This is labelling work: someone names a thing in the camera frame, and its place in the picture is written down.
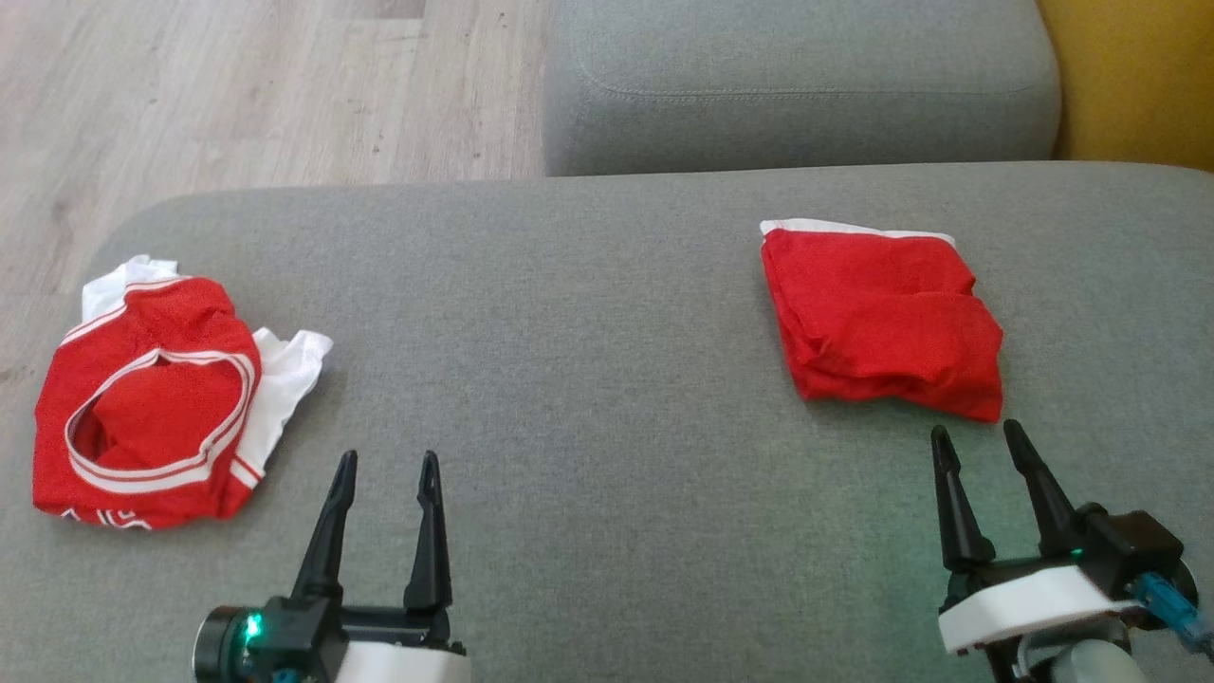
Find yellow sofa backrest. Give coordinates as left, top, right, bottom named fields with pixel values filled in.
left=1036, top=0, right=1214, bottom=174

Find grey sofa side cushion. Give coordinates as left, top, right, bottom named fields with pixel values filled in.
left=543, top=0, right=1061, bottom=178

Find blue camera cable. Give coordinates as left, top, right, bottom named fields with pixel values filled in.
left=1133, top=572, right=1214, bottom=657

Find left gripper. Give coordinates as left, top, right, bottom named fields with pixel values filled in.
left=194, top=451, right=472, bottom=683

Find red jersey with white trim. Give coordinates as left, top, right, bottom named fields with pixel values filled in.
left=31, top=254, right=335, bottom=530

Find red shorts with white stripe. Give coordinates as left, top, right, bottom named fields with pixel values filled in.
left=759, top=219, right=1004, bottom=424

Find grey sofa seat cushion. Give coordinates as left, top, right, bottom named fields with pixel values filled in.
left=0, top=161, right=1214, bottom=683

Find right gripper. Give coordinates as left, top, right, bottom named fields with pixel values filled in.
left=929, top=419, right=1139, bottom=683

